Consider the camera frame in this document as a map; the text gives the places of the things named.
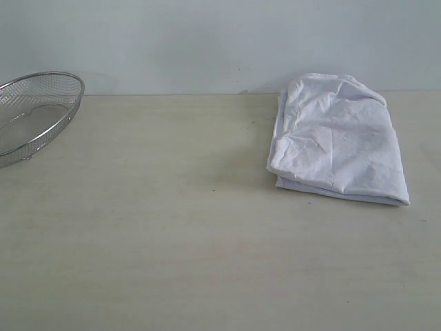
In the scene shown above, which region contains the white t-shirt red print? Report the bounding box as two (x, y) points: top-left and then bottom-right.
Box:
(267, 73), (410, 206)

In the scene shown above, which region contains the metal mesh basket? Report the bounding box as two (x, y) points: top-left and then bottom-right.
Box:
(1, 71), (85, 168)

